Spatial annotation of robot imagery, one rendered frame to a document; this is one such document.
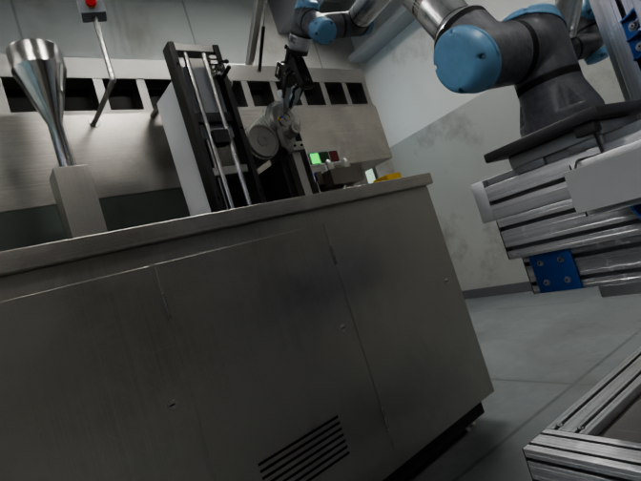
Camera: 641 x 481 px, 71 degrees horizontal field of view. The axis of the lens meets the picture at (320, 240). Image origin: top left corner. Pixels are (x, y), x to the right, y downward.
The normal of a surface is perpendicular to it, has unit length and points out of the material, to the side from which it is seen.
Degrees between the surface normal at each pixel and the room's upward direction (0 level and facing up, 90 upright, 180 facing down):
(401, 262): 90
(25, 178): 90
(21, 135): 90
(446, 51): 97
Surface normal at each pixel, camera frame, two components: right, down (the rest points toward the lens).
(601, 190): -0.80, 0.22
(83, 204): 0.58, -0.22
